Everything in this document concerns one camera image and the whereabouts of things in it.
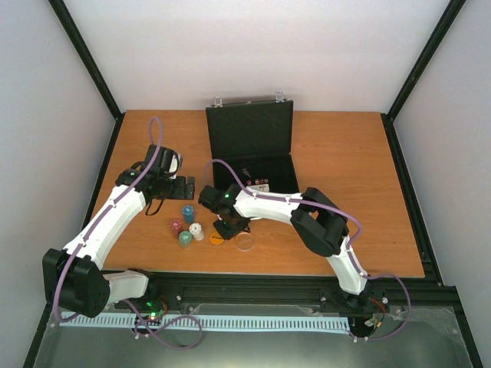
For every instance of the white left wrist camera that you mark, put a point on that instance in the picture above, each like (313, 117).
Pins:
(172, 162)

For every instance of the white poker chip stack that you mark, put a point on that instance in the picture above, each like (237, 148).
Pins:
(197, 231)

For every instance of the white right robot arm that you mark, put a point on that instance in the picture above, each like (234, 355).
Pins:
(320, 225)

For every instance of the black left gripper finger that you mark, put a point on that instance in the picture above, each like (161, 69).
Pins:
(191, 181)
(190, 192)

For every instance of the light blue slotted cable duct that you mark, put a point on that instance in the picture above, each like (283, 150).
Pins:
(218, 323)

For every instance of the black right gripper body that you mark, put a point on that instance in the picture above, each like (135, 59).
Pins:
(238, 221)

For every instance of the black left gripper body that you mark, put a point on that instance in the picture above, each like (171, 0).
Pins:
(173, 192)

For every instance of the orange dealer button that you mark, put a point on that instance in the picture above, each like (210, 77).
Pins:
(216, 239)

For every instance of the clear round disc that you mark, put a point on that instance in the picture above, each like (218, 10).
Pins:
(244, 241)

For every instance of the red poker chip stack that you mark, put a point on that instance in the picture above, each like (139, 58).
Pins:
(176, 227)

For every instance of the black aluminium frame rail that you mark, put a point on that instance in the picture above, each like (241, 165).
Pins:
(182, 290)

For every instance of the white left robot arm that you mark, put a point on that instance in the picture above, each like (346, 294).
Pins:
(74, 282)

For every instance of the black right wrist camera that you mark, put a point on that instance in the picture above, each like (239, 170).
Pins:
(209, 198)

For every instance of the black poker set case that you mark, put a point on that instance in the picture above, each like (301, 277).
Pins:
(254, 135)

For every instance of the green poker chip stack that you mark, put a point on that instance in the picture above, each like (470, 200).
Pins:
(185, 238)

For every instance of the blue poker chip stack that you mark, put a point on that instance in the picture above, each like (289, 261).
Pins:
(188, 213)

